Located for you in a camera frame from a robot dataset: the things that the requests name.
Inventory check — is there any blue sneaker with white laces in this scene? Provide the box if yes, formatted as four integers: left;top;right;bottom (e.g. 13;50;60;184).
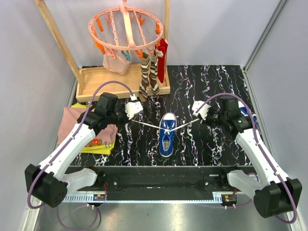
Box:
131;113;202;158

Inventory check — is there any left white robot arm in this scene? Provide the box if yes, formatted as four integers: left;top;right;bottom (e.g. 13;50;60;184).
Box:
25;93;142;209

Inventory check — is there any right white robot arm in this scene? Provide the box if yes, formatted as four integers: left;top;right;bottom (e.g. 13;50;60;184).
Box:
192;93;302;224

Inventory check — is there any yellow folded t-shirt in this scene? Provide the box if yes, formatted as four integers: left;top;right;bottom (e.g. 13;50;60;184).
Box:
71;102;116;155

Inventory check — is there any wooden drying rack stand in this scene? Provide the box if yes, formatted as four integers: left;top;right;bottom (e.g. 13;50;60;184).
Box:
35;0;170;103

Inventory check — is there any pink mesh laundry bag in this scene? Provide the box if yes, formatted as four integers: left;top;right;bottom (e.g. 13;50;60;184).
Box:
103;48;131;75

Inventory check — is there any pink folded t-shirt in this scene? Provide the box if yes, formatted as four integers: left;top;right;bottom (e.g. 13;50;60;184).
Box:
57;104;117;145

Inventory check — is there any left brown striped sock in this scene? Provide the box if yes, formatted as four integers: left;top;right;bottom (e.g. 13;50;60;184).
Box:
138;52;150;102

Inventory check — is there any brown striped sock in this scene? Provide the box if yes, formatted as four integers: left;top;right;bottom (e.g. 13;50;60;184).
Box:
138;52;150;102
149;50;160;98

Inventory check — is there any right brown striped sock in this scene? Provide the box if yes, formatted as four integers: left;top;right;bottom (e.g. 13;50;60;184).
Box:
149;50;160;98

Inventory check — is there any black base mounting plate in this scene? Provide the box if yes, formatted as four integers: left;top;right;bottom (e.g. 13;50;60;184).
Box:
79;166;255;194

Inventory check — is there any red hanging sock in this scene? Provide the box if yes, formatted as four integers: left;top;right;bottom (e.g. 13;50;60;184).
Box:
156;38;168;83

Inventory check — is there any pink round clip hanger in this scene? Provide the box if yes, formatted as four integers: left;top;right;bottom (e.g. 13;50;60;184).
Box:
88;0;164;61

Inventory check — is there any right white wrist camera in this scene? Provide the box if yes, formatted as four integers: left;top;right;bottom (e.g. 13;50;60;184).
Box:
192;101;210;121

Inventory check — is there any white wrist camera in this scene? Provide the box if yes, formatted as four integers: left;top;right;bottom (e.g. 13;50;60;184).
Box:
192;101;210;121
125;94;143;120

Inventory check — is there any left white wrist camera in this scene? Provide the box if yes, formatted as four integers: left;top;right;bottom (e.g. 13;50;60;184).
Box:
125;94;143;120

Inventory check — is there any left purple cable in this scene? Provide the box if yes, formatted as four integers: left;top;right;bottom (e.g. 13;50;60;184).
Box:
26;80;138;229

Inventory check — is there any purple cable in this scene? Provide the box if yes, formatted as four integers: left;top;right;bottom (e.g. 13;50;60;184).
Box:
194;93;298;224
26;80;138;229

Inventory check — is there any aluminium slotted rail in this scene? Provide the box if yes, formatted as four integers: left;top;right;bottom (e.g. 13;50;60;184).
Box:
63;189;222;204

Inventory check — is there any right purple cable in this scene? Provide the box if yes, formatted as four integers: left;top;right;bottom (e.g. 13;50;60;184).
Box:
194;93;298;224

